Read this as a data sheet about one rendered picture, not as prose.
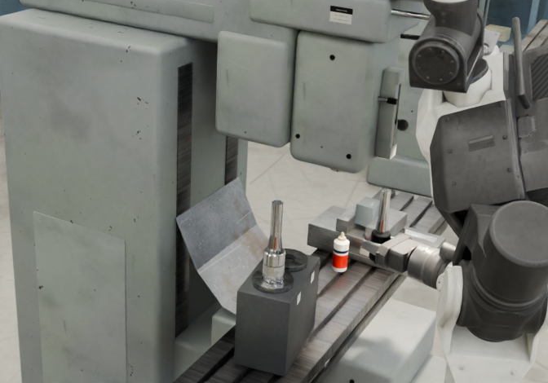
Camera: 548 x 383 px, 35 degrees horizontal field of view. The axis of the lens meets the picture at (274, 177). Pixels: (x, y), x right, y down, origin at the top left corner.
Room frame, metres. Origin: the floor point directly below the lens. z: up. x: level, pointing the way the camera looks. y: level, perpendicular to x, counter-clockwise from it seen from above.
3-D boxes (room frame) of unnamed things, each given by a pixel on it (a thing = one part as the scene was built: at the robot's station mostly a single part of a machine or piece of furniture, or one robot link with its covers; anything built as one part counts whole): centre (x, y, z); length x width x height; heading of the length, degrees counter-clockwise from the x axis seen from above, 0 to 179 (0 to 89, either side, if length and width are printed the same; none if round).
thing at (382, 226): (1.87, -0.26, 1.22); 0.03 x 0.03 x 0.11
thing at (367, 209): (2.18, -0.26, 1.07); 0.06 x 0.05 x 0.06; 151
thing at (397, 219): (2.15, -0.31, 1.04); 0.15 x 0.06 x 0.04; 151
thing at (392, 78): (1.91, -0.26, 1.44); 0.04 x 0.04 x 0.21; 64
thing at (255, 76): (2.05, 0.02, 1.47); 0.24 x 0.19 x 0.26; 154
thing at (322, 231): (2.16, -0.29, 1.01); 0.35 x 0.15 x 0.11; 61
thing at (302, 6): (1.98, -0.12, 1.68); 0.34 x 0.24 x 0.10; 64
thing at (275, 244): (1.64, -0.01, 1.27); 0.03 x 0.03 x 0.11
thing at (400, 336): (1.96, -0.16, 0.81); 0.50 x 0.35 x 0.12; 64
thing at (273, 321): (1.69, -0.03, 1.05); 0.22 x 0.12 x 0.20; 162
